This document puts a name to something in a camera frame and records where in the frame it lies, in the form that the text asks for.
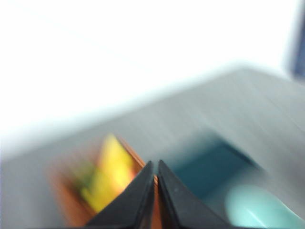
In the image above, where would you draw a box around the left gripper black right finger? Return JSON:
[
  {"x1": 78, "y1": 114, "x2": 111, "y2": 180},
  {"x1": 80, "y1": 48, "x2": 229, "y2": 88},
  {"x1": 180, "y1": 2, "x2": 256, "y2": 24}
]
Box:
[{"x1": 157, "y1": 159, "x2": 231, "y2": 229}]

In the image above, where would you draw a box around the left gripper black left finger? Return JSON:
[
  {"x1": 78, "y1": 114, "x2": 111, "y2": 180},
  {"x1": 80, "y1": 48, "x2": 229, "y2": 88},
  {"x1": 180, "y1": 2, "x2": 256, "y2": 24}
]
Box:
[{"x1": 84, "y1": 160, "x2": 155, "y2": 229}]

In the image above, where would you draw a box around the teal ceramic bowl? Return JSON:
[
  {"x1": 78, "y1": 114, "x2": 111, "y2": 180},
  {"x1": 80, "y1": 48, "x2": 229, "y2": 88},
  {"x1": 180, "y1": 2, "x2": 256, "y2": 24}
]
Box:
[{"x1": 224, "y1": 185, "x2": 305, "y2": 229}]

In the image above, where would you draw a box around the yellow banana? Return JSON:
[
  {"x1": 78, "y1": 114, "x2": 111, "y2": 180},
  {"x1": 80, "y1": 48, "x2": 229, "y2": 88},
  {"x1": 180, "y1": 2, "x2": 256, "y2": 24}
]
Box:
[{"x1": 81, "y1": 133, "x2": 139, "y2": 213}]

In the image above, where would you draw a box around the dark teal tray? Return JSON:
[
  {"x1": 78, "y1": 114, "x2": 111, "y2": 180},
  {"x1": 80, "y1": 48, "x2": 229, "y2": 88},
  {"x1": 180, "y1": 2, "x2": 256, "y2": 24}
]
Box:
[{"x1": 164, "y1": 135, "x2": 265, "y2": 203}]

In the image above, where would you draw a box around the brown wicker basket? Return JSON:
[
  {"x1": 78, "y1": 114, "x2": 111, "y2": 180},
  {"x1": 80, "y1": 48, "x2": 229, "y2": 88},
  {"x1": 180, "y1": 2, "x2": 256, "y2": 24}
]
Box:
[{"x1": 47, "y1": 135, "x2": 165, "y2": 229}]

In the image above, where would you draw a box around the dark blue background object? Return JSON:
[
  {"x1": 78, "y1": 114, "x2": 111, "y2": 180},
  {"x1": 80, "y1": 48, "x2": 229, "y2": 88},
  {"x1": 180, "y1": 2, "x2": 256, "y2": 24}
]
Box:
[{"x1": 283, "y1": 0, "x2": 305, "y2": 83}]

